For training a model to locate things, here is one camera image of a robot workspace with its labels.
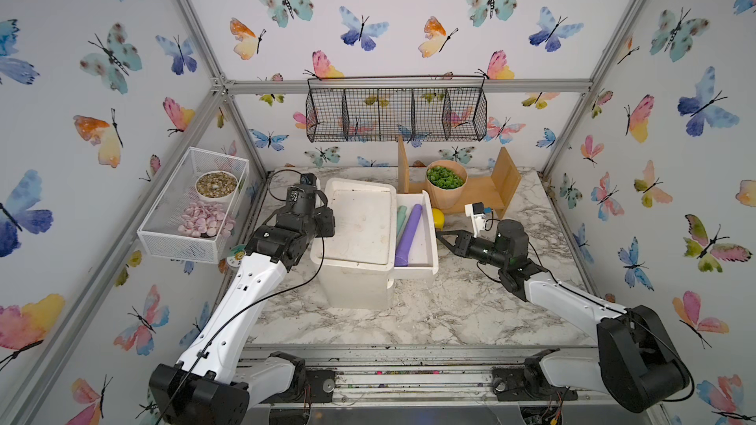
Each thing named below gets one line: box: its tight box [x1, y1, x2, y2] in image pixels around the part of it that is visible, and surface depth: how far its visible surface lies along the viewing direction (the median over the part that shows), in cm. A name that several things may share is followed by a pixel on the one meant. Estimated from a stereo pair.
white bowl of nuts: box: [194, 170, 240, 203], surface depth 73 cm
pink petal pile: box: [177, 200, 237, 240], surface depth 65 cm
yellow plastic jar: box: [432, 207, 446, 232], surface depth 96 cm
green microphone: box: [396, 205, 408, 237], surface depth 88 cm
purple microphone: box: [394, 203, 424, 267], surface depth 83 cm
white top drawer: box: [392, 189, 440, 280], surface depth 82 cm
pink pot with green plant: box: [425, 159, 469, 212], surface depth 95 cm
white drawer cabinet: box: [310, 178, 398, 310], surface depth 77 cm
